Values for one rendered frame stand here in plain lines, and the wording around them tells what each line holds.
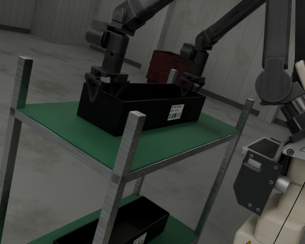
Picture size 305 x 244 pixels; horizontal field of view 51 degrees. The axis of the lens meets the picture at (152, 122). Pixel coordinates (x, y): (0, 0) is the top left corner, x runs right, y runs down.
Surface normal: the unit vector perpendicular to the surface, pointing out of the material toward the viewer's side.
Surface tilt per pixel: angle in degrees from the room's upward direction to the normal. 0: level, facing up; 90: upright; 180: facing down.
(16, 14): 90
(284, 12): 79
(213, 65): 90
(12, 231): 0
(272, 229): 90
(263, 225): 90
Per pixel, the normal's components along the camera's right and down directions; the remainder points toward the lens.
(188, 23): -0.54, 0.10
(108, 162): 0.28, -0.91
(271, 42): -0.43, -0.11
